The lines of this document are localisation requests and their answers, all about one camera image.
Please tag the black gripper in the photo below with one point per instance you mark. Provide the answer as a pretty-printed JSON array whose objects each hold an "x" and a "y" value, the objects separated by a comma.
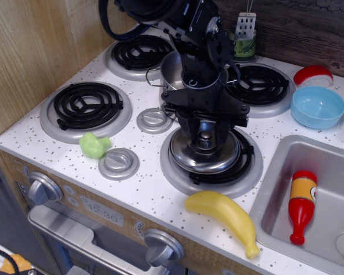
[{"x": 209, "y": 104}]

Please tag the stainless steel pot lid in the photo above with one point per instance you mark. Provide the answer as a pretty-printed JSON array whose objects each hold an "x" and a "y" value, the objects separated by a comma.
[{"x": 204, "y": 155}]

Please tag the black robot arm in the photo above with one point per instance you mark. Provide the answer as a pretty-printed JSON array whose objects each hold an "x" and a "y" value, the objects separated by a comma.
[{"x": 197, "y": 33}]

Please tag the upper silver stove dial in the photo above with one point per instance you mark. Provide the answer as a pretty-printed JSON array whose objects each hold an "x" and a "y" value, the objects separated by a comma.
[{"x": 153, "y": 121}]

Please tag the silver stove dial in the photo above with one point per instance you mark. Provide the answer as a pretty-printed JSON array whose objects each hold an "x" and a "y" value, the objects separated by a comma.
[
  {"x": 118, "y": 164},
  {"x": 153, "y": 121}
]

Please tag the front right black burner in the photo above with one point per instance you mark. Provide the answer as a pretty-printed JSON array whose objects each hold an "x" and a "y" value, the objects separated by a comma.
[{"x": 232, "y": 183}]

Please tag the black burner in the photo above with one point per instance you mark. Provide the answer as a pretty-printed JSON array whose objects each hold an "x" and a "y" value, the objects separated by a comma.
[
  {"x": 232, "y": 183},
  {"x": 138, "y": 59},
  {"x": 266, "y": 90},
  {"x": 76, "y": 109}
]

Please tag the back right black burner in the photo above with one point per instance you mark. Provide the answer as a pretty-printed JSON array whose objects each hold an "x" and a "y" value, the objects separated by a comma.
[{"x": 266, "y": 90}]

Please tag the yellow toy banana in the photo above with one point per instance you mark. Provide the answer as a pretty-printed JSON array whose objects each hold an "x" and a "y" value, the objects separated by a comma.
[{"x": 227, "y": 212}]

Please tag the green toy can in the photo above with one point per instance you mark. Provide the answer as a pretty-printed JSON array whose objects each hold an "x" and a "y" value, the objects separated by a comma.
[{"x": 244, "y": 50}]

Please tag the back left black burner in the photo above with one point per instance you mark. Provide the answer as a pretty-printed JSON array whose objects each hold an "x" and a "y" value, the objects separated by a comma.
[{"x": 138, "y": 59}]

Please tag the lower silver stove dial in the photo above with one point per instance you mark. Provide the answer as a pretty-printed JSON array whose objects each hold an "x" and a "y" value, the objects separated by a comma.
[{"x": 118, "y": 164}]

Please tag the silver slotted spatula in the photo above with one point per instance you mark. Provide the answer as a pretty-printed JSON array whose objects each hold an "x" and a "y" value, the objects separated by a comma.
[{"x": 245, "y": 25}]

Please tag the light blue plastic bowl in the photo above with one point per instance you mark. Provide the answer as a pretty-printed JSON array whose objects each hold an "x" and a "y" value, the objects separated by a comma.
[{"x": 317, "y": 107}]

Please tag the red white toy sushi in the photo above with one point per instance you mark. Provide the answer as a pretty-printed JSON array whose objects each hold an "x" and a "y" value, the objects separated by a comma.
[{"x": 313, "y": 75}]

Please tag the green toy broccoli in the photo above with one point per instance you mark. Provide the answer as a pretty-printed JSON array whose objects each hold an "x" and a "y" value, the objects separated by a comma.
[{"x": 92, "y": 146}]

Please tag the red toy ketchup bottle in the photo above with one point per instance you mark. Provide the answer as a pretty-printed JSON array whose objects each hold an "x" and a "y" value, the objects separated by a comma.
[{"x": 301, "y": 206}]

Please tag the front left black burner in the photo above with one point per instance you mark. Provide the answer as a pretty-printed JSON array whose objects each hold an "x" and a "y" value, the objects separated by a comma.
[{"x": 76, "y": 109}]

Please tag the right silver oven knob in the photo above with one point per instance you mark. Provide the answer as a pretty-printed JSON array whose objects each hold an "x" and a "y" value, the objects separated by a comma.
[{"x": 162, "y": 247}]

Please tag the silver oven knob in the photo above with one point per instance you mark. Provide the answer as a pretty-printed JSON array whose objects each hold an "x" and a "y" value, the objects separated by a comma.
[
  {"x": 43, "y": 189},
  {"x": 162, "y": 247}
]

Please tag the silver toy sink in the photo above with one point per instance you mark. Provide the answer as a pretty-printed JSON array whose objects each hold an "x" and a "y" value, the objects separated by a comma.
[{"x": 324, "y": 236}]

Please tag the left silver oven knob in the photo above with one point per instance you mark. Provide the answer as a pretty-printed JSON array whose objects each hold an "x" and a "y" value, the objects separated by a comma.
[{"x": 43, "y": 189}]

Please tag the orange toy food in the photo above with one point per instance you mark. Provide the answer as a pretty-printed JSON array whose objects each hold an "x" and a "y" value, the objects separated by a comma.
[{"x": 22, "y": 264}]

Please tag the silver oven door handle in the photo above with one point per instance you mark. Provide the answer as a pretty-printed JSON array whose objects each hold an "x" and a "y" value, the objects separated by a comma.
[{"x": 79, "y": 238}]

